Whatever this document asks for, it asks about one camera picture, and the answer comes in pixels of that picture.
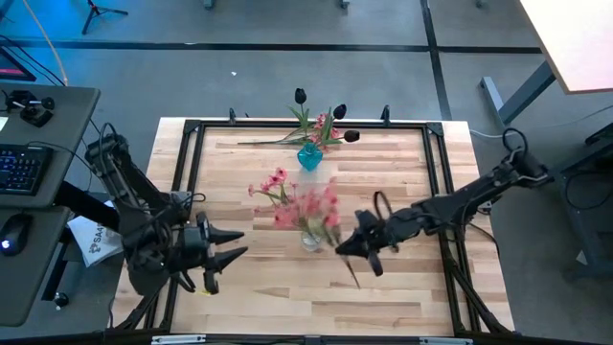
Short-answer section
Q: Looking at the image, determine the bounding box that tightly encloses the black desk gadget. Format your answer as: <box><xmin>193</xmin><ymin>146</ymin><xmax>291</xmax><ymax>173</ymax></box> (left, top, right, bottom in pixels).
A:
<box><xmin>3</xmin><ymin>89</ymin><xmax>57</xmax><ymax>128</ymax></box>

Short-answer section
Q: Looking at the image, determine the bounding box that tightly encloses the grey side desk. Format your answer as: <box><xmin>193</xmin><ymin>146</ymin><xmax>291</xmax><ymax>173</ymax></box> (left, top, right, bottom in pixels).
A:
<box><xmin>0</xmin><ymin>205</ymin><xmax>73</xmax><ymax>328</ymax></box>
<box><xmin>0</xmin><ymin>83</ymin><xmax>102</xmax><ymax>210</ymax></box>

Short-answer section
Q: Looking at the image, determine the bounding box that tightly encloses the blue glass vase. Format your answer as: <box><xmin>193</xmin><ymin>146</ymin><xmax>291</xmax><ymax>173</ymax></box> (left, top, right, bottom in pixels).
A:
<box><xmin>296</xmin><ymin>142</ymin><xmax>325</xmax><ymax>173</ymax></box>

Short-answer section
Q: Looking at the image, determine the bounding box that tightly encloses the black tripod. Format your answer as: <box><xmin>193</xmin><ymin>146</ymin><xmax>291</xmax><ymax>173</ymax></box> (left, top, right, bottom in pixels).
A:
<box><xmin>79</xmin><ymin>0</ymin><xmax>129</xmax><ymax>36</ymax></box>

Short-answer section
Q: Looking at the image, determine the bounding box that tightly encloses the clear glass vase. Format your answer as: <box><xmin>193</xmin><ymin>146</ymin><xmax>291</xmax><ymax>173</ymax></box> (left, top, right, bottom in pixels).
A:
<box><xmin>299</xmin><ymin>228</ymin><xmax>324</xmax><ymax>254</ymax></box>

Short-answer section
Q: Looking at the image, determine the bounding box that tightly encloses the white table with grey legs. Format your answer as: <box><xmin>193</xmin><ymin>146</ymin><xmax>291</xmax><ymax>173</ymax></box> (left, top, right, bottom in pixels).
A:
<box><xmin>478</xmin><ymin>0</ymin><xmax>613</xmax><ymax>127</ymax></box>

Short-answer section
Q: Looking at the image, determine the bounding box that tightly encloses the black computer mouse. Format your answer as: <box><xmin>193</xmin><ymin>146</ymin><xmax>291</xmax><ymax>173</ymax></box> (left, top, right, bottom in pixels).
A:
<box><xmin>0</xmin><ymin>213</ymin><xmax>34</xmax><ymax>258</ymax></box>

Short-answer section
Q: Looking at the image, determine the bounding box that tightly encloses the yellow rope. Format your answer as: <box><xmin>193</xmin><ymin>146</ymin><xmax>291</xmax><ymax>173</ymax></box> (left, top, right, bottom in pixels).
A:
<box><xmin>21</xmin><ymin>0</ymin><xmax>69</xmax><ymax>87</ymax></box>

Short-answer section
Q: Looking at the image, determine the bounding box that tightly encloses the black aluminium table frame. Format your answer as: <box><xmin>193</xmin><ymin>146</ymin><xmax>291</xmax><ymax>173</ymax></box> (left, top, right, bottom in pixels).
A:
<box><xmin>112</xmin><ymin>117</ymin><xmax>516</xmax><ymax>345</ymax></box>

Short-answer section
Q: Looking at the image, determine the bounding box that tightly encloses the black tulip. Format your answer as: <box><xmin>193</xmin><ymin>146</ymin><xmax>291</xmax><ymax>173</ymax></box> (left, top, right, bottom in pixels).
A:
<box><xmin>325</xmin><ymin>128</ymin><xmax>361</xmax><ymax>148</ymax></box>
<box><xmin>286</xmin><ymin>87</ymin><xmax>308</xmax><ymax>145</ymax></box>
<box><xmin>320</xmin><ymin>103</ymin><xmax>349</xmax><ymax>145</ymax></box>

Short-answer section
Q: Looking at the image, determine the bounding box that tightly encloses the pink flower bunch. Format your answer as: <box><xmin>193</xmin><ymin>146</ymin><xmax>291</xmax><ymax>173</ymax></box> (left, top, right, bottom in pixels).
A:
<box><xmin>246</xmin><ymin>166</ymin><xmax>317</xmax><ymax>241</ymax></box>
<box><xmin>271</xmin><ymin>176</ymin><xmax>362</xmax><ymax>291</ymax></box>
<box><xmin>237</xmin><ymin>112</ymin><xmax>346</xmax><ymax>155</ymax></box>

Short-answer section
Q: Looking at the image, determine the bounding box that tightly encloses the silver frame bracket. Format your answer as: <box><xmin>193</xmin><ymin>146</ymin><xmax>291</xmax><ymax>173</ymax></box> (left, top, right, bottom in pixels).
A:
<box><xmin>419</xmin><ymin>336</ymin><xmax>474</xmax><ymax>345</ymax></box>
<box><xmin>150</xmin><ymin>333</ymin><xmax>207</xmax><ymax>345</ymax></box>

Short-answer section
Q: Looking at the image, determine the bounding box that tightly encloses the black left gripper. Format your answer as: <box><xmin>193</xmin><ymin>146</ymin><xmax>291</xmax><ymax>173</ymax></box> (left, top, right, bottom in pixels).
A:
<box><xmin>183</xmin><ymin>212</ymin><xmax>250</xmax><ymax>285</ymax></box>

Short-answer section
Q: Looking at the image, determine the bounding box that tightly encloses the black equipment stand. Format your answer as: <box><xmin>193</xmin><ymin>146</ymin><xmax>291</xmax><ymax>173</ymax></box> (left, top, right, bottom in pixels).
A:
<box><xmin>557</xmin><ymin>122</ymin><xmax>613</xmax><ymax>282</ymax></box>

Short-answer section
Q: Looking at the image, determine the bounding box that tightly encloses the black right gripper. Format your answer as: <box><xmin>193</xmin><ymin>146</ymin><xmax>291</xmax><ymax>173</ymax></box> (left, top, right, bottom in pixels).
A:
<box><xmin>333</xmin><ymin>209</ymin><xmax>402</xmax><ymax>279</ymax></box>

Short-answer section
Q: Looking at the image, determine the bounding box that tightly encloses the white paper sheet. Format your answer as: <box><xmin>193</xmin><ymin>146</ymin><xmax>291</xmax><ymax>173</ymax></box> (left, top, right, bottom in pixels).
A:
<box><xmin>66</xmin><ymin>215</ymin><xmax>125</xmax><ymax>268</ymax></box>

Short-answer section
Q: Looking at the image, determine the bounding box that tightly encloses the black keyboard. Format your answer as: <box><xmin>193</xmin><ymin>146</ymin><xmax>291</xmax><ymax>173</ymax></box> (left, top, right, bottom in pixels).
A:
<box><xmin>0</xmin><ymin>143</ymin><xmax>55</xmax><ymax>196</ymax></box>

